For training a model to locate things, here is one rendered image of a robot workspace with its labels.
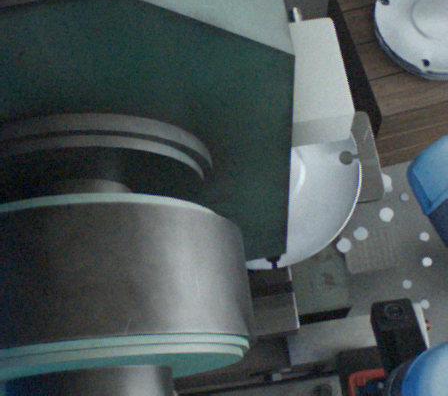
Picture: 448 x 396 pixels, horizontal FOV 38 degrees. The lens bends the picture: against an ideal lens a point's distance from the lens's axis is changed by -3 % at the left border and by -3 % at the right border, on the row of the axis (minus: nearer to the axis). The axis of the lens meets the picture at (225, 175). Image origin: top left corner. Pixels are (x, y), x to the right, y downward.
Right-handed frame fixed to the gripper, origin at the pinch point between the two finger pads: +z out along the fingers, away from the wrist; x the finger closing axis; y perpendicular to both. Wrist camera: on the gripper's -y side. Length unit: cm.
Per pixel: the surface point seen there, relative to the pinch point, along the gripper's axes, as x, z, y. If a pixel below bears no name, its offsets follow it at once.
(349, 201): 1.5, 7.2, -26.3
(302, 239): -6.0, 7.2, -21.9
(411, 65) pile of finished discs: 28, 47, -67
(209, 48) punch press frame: -14, -59, -13
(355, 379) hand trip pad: -2.0, 9.4, -2.0
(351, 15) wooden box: 19, 50, -85
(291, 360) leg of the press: -9.6, 21.3, -6.9
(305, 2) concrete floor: 15, 85, -114
